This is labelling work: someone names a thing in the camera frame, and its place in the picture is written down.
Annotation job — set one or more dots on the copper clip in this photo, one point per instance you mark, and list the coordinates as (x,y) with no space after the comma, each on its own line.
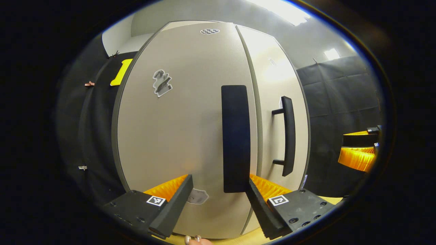
(89,83)

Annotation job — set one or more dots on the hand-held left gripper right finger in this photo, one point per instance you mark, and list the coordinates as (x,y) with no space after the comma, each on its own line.
(260,209)

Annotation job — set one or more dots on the long ceiling light panel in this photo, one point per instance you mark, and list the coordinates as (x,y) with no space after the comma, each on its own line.
(282,10)

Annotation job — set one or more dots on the grey cabinet door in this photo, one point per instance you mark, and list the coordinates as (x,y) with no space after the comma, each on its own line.
(269,75)
(184,129)

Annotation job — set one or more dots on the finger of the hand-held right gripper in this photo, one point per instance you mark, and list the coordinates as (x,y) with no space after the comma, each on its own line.
(357,158)
(359,140)

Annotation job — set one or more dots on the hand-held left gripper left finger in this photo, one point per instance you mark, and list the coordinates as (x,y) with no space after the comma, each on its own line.
(175,207)

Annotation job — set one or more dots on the silver clip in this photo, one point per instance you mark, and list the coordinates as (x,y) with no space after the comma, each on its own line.
(82,167)

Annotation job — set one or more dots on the small ceiling light panel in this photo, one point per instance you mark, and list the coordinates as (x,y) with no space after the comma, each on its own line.
(331,54)

